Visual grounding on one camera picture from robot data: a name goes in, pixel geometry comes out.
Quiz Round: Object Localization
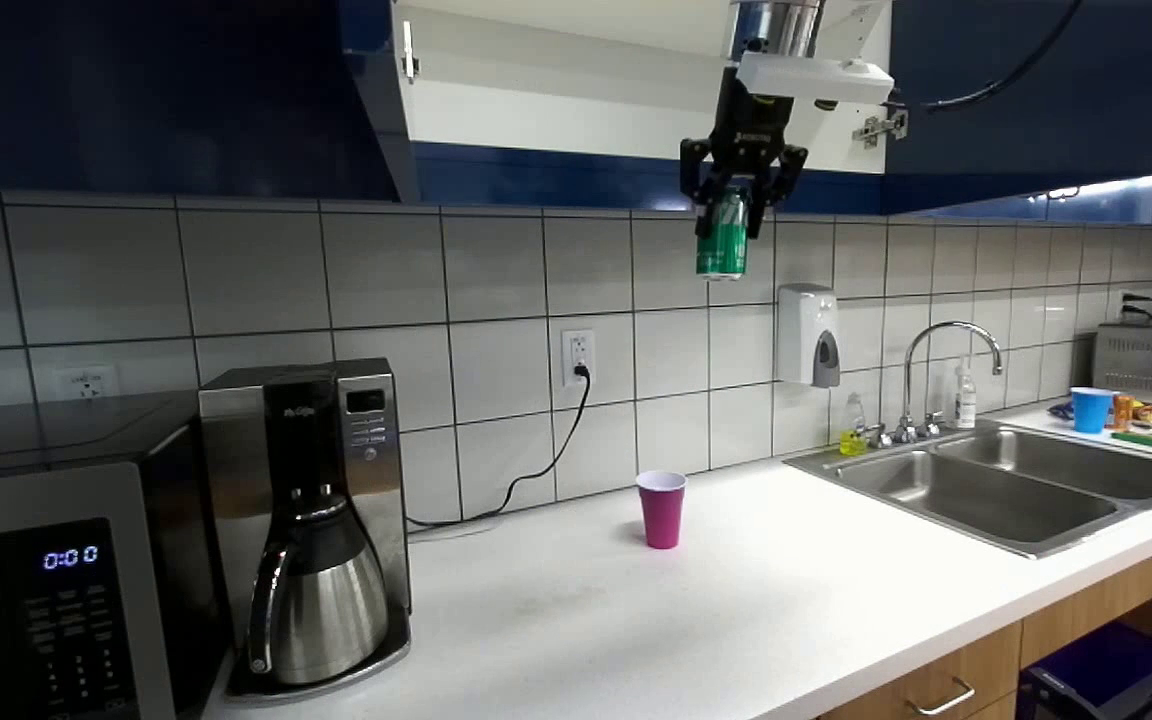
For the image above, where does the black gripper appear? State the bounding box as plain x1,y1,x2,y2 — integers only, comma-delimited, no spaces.
678,63,811,246

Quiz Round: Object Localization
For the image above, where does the green sprite can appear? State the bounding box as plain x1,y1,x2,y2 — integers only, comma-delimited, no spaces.
692,184,755,283

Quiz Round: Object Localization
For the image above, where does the blue cabinet door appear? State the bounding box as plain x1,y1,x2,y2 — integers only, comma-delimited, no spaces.
885,0,1152,224
332,0,428,209

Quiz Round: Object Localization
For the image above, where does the chrome sink faucet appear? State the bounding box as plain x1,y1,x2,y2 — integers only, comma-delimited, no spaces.
859,315,1008,452

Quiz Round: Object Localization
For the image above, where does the yellow dish soap bottle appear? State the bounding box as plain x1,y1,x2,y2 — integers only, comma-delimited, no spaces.
830,387,873,462

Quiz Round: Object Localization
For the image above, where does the small white bottle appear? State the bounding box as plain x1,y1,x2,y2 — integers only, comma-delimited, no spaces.
951,358,983,430

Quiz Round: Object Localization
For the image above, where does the magenta plastic cup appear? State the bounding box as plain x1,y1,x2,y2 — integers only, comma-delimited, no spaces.
634,467,692,553

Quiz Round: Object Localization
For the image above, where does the stainless steel double sink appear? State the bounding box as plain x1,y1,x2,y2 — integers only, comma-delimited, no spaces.
790,421,1152,565

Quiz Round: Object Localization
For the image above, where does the blue plastic cup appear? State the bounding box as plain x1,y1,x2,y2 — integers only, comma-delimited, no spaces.
1070,384,1121,441

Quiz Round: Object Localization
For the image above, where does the black coffee maker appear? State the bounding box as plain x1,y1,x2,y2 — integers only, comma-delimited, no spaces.
195,352,417,698

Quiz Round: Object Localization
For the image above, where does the stainless steel carafe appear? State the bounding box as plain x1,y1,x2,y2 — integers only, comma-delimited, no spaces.
244,508,398,692

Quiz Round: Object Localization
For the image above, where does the blue bin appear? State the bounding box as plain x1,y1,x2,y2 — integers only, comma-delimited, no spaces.
1016,615,1152,720

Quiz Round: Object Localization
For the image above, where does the black microwave oven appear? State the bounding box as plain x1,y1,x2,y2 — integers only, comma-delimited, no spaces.
0,391,229,720

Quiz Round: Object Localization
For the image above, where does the white wall soap dispenser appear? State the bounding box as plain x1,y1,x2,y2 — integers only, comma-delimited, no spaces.
771,283,847,391

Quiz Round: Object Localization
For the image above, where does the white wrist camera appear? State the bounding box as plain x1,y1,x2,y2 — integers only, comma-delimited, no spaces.
732,52,901,109

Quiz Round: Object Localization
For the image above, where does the white interior wall cabinet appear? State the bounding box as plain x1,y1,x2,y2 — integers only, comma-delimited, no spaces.
389,0,901,217

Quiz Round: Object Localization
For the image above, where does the white wall outlet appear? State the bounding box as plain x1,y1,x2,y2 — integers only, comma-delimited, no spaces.
556,327,602,397
60,364,123,408

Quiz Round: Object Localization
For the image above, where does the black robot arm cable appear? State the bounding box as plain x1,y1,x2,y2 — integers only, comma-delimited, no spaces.
915,0,1087,120

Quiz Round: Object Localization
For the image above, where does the black power cord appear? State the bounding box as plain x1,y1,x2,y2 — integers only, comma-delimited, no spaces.
406,364,597,537

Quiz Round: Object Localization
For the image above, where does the metal drawer handle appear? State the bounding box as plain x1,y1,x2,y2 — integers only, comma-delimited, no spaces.
905,670,983,720

